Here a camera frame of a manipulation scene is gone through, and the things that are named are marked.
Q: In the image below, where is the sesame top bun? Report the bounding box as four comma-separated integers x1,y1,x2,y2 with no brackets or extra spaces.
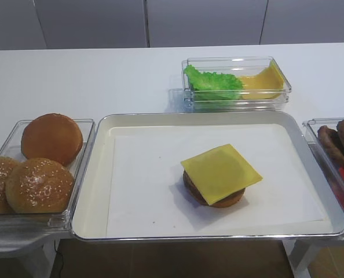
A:
5,158,74,214

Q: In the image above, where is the green lettuce leaf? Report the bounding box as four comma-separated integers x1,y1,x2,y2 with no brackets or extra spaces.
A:
184,65,244,101

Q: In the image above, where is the clear plastic lettuce cheese container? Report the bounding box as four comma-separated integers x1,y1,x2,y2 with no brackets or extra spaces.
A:
182,56,292,112

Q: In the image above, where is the brown burger patty on tray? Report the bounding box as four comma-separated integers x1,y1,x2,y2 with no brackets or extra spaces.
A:
182,171,202,198

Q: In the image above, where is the bottom burger bun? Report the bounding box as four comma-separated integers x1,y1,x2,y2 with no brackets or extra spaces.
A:
187,188,246,209

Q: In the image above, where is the yellow cheese slice on burger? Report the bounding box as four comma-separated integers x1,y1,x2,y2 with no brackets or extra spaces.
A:
181,144,263,206

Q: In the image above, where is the white parchment paper sheet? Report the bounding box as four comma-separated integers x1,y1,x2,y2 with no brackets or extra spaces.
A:
107,124,330,237

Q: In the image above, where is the yellow cheese slice in container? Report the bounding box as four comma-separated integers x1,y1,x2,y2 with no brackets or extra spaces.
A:
239,61,284,100

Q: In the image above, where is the plain brown bun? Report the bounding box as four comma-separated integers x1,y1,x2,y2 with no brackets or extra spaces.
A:
21,113,83,166

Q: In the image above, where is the clear plastic patty tomato container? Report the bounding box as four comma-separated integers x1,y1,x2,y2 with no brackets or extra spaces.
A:
302,116,344,241

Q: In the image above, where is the brown patty left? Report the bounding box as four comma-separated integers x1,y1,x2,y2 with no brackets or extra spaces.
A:
317,125,344,169

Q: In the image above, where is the clear plastic bun container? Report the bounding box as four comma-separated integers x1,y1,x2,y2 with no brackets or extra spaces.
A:
0,119,96,232

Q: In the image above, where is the black floor cable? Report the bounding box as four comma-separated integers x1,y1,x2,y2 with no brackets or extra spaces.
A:
53,239,65,278

